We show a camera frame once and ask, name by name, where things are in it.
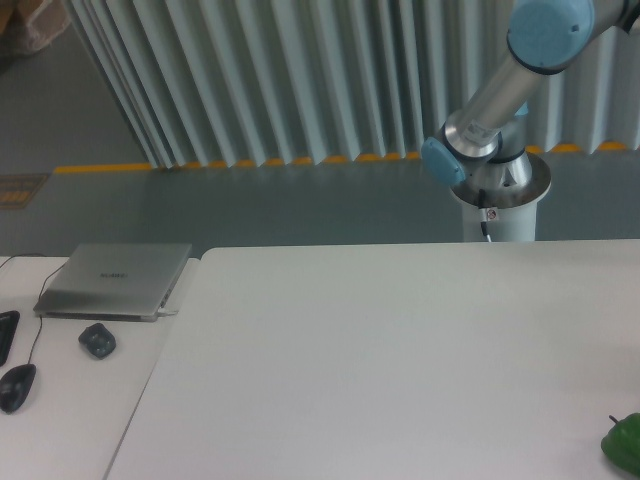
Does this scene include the black keyboard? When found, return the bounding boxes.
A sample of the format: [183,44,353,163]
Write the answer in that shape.
[0,310,20,366]

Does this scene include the black earbuds case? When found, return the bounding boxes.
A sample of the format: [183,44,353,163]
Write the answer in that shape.
[78,323,117,360]

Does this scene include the white folding partition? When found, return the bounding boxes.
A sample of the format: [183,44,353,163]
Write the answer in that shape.
[63,0,640,169]

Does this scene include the black computer mouse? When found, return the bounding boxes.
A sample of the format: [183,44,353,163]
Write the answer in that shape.
[1,363,37,414]

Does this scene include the silver closed laptop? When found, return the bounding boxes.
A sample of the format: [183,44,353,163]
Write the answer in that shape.
[33,243,192,322]

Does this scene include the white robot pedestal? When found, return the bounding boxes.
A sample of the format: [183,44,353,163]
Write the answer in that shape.
[459,201,537,242]

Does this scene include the green bell pepper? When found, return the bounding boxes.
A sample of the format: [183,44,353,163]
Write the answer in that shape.
[601,412,639,477]

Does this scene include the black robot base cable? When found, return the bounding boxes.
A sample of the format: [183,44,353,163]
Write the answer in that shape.
[478,187,494,244]

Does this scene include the black mouse cable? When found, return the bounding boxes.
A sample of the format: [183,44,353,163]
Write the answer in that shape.
[0,252,72,367]

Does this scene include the cardboard boxes in plastic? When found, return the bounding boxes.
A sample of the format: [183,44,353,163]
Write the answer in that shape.
[1,1,70,58]

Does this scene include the white usb plug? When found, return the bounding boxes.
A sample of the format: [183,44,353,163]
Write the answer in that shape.
[157,309,179,317]

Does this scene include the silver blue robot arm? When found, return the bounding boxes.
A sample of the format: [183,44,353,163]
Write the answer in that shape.
[420,1,639,209]

